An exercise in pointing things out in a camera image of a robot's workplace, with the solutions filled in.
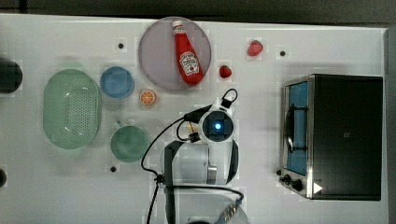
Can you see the red strawberry near plate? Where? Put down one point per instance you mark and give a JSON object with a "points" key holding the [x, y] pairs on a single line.
{"points": [[225, 71]]}

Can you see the green mug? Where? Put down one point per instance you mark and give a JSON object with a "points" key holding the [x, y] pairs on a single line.
{"points": [[128, 143]]}

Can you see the black round object left edge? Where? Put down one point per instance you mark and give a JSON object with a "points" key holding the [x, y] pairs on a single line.
{"points": [[10, 76]]}

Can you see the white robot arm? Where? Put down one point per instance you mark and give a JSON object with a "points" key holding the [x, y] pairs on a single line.
{"points": [[196, 172]]}

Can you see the purple round plate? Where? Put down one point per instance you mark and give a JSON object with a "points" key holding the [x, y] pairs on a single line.
{"points": [[157, 53]]}

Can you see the red ketchup bottle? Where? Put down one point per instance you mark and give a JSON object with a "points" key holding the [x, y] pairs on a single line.
{"points": [[187, 60]]}

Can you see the green perforated colander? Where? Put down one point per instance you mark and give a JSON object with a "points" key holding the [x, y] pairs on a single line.
{"points": [[72, 109]]}

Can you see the blue bowl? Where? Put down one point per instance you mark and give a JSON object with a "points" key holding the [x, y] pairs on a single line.
{"points": [[117, 82]]}

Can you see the black toaster oven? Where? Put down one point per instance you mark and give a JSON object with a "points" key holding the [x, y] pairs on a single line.
{"points": [[332, 137]]}

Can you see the red strawberry far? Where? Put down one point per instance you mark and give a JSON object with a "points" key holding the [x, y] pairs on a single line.
{"points": [[255, 48]]}

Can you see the orange slice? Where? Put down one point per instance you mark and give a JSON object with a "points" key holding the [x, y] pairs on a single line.
{"points": [[147, 97]]}

